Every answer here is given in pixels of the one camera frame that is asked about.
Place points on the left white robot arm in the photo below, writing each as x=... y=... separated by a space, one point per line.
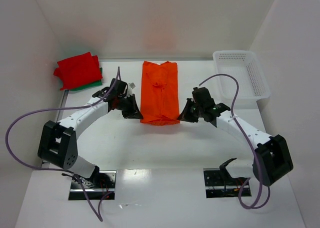
x=58 y=142

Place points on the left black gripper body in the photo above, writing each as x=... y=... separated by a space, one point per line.
x=127 y=105

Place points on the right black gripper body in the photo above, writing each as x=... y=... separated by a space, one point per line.
x=191 y=110

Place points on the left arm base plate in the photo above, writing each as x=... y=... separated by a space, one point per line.
x=104 y=187

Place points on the orange t shirt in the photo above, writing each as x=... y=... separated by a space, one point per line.
x=159 y=100

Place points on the white plastic basket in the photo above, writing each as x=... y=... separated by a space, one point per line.
x=246 y=69

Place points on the folded green t shirt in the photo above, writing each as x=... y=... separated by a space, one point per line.
x=90 y=84

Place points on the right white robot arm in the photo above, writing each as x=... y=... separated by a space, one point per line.
x=271 y=155

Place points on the folded red t shirt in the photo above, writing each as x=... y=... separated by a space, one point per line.
x=66 y=67

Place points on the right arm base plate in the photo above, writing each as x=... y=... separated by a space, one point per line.
x=217 y=187

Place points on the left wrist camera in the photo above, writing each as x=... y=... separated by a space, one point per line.
x=130 y=87

